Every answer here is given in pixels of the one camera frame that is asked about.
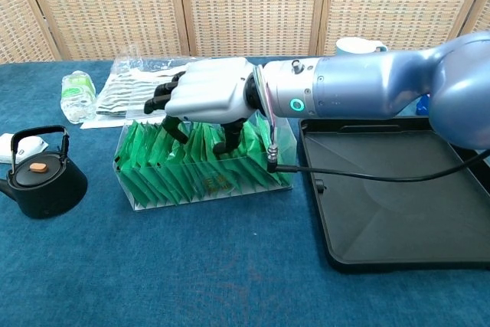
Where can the blue carpet table mat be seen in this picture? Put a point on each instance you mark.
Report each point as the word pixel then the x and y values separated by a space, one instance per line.
pixel 191 265

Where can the small white box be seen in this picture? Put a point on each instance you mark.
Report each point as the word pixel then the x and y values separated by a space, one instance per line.
pixel 5 147

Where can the clear box of green packets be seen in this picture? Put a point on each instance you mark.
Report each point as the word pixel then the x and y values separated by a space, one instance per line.
pixel 214 198

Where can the clear green-label water bottle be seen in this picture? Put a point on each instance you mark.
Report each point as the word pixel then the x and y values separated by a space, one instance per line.
pixel 78 93

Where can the blue cookie box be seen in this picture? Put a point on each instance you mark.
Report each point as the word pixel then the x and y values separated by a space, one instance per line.
pixel 423 106

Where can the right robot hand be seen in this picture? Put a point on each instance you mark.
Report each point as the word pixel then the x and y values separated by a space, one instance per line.
pixel 206 89

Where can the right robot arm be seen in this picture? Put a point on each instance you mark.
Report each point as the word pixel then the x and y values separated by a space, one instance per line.
pixel 363 86

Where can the black square plastic tray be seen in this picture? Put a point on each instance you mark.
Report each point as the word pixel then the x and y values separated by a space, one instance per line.
pixel 383 220

